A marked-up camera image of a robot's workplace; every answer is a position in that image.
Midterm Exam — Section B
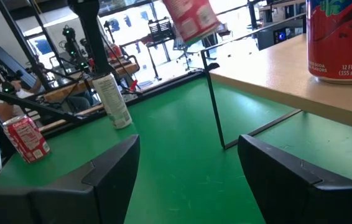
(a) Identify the green table mat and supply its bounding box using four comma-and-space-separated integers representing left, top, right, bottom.
0, 76, 352, 224

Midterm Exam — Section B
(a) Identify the black wire crate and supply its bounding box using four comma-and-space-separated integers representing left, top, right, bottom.
147, 17, 177, 42

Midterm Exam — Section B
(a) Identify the red Fanta strawberry can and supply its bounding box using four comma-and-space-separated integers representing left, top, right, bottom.
305, 0, 352, 85

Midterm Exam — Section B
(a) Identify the black computer case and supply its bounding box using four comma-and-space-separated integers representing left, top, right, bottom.
256, 15, 307, 51

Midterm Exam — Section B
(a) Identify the white Celsius can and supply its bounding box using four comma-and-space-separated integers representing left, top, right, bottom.
91, 73, 133, 130

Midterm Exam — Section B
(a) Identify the red Coca-Cola can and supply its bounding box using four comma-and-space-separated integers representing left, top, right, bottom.
2, 114, 52, 164
162, 0, 221, 45

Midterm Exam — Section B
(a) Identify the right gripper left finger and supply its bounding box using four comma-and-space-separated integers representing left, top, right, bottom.
29, 134, 141, 224

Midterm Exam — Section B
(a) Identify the wooden table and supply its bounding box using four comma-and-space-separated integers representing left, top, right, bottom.
44, 62, 140, 103

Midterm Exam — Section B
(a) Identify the wooden shelf with black frame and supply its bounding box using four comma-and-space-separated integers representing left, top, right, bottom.
200, 32, 352, 150

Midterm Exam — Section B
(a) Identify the black metal table frame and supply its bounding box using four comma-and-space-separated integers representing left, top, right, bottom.
0, 0, 210, 162

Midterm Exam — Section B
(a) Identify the person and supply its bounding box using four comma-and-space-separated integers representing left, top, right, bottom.
0, 52, 95, 123

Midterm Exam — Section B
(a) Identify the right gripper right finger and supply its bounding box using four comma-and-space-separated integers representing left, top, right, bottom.
238, 134, 352, 224

